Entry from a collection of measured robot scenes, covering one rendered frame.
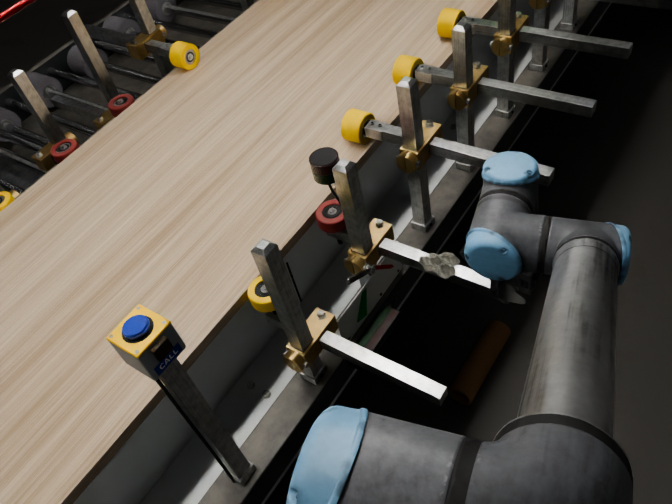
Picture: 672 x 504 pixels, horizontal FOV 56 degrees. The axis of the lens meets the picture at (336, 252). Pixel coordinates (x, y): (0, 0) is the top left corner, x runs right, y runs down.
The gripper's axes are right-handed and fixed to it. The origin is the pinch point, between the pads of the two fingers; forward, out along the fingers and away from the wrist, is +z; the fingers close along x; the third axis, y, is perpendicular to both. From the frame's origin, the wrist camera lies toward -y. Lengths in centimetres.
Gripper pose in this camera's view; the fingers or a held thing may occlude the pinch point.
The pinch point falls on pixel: (503, 297)
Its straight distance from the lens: 136.1
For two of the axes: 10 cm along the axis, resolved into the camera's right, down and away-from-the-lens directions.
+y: 8.0, 3.0, -5.2
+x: 5.6, -6.8, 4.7
